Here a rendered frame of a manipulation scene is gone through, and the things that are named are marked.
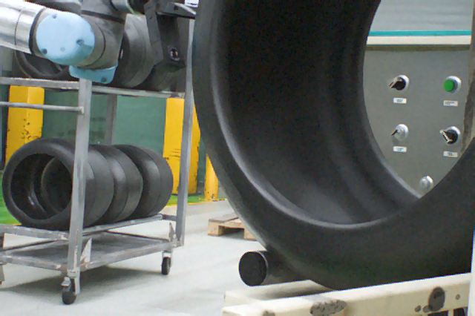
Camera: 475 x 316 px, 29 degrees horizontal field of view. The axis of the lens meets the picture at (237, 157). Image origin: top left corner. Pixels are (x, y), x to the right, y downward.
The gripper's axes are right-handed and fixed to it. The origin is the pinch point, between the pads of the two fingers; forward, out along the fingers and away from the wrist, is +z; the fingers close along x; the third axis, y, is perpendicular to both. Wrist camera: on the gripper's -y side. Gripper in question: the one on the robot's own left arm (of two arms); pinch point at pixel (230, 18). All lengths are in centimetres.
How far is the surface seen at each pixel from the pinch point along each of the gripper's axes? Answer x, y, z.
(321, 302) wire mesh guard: -53, -15, 66
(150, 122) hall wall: 664, -137, -817
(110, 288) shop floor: 234, -161, -312
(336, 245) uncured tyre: -12.0, -23.0, 35.0
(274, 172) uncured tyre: 2.3, -20.0, 11.3
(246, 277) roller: -9.1, -31.7, 19.9
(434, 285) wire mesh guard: -42, -15, 66
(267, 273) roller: -8.0, -30.4, 22.2
